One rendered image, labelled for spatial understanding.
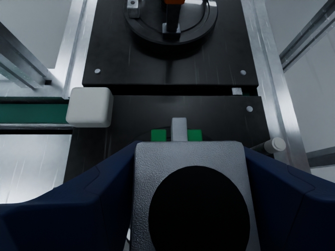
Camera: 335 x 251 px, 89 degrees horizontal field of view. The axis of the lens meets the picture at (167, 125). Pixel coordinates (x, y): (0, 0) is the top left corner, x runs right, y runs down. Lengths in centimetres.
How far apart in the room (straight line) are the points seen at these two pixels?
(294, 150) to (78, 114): 26
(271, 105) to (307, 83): 21
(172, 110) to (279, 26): 40
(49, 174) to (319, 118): 48
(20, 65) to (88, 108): 9
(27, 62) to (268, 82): 33
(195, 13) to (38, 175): 32
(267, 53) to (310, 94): 18
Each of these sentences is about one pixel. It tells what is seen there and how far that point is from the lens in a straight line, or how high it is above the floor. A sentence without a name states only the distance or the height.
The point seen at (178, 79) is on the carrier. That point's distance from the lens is 24.
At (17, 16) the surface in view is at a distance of 61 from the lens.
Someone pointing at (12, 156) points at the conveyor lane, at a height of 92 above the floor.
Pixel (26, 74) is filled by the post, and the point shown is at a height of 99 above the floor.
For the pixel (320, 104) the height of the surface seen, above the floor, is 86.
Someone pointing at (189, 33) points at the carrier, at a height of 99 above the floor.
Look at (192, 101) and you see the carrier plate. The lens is 22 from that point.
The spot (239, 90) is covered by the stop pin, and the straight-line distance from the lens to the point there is 26.
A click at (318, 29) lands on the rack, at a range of 32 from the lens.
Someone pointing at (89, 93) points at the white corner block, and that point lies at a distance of 22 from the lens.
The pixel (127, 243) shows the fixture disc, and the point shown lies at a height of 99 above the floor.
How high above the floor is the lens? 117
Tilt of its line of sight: 71 degrees down
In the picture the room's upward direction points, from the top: 4 degrees clockwise
